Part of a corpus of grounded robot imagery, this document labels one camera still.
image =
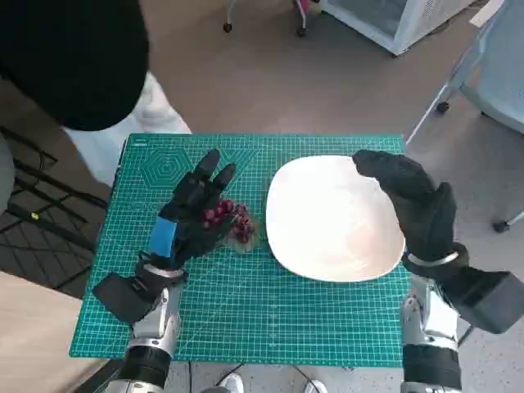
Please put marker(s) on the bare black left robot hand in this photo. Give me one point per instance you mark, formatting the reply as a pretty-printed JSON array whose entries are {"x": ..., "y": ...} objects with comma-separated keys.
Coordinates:
[{"x": 192, "y": 229}]

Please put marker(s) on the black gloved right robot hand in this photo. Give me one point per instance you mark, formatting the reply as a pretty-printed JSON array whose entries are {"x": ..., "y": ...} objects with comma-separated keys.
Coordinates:
[{"x": 425, "y": 213}]

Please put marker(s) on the red toy grape bunch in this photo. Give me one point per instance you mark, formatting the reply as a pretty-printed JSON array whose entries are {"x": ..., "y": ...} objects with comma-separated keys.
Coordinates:
[{"x": 239, "y": 227}]

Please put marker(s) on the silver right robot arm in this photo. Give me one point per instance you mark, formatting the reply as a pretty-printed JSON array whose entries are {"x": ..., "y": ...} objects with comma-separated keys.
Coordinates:
[{"x": 430, "y": 323}]

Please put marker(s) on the white square plate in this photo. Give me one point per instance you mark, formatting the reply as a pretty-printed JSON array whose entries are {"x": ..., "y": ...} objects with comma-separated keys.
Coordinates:
[{"x": 327, "y": 221}]

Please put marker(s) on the green cutting mat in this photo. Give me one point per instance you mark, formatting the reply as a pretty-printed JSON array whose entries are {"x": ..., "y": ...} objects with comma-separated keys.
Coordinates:
[{"x": 254, "y": 311}]

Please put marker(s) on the white shoe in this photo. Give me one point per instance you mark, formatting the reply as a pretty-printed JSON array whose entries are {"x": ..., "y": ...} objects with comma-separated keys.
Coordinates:
[
  {"x": 316, "y": 387},
  {"x": 232, "y": 382}
]

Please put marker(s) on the light blue wheeled chair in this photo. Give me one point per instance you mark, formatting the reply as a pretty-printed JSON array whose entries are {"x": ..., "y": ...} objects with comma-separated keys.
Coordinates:
[{"x": 499, "y": 69}]

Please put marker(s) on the grey rounded seat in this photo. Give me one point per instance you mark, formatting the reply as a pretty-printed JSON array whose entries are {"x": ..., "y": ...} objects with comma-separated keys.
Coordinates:
[{"x": 6, "y": 176}]

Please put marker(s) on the white glass-front cabinet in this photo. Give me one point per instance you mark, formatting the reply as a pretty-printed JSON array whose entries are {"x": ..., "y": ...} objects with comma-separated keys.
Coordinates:
[{"x": 393, "y": 20}]

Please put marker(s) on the person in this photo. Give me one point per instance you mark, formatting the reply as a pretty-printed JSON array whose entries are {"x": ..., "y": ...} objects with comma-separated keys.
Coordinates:
[{"x": 65, "y": 53}]

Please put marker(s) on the office chair with castors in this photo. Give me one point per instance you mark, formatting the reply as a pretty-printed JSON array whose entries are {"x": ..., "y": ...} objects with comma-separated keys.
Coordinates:
[{"x": 303, "y": 16}]

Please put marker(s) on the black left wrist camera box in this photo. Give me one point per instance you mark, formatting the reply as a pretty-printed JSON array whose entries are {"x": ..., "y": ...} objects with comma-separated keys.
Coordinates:
[{"x": 118, "y": 296}]

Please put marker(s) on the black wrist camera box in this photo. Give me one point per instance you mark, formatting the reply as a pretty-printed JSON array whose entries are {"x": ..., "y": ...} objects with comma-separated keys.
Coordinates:
[
  {"x": 487, "y": 303},
  {"x": 118, "y": 296}
]

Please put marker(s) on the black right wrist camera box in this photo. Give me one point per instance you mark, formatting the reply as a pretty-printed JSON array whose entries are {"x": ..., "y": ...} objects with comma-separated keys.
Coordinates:
[{"x": 487, "y": 303}]

